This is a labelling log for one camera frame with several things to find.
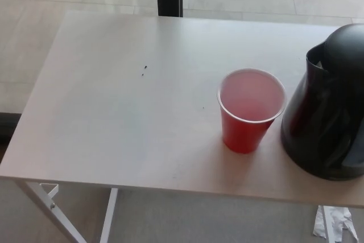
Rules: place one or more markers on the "black electric kettle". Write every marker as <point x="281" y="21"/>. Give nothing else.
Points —
<point x="327" y="98"/>

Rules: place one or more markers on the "red plastic cup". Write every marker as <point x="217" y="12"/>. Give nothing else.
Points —
<point x="241" y="136"/>

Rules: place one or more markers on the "white metal table leg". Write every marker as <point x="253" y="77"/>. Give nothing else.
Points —
<point x="50" y="214"/>
<point x="109" y="214"/>
<point x="329" y="227"/>

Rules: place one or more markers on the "crumpled white paper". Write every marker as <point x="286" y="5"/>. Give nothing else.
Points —
<point x="345" y="220"/>

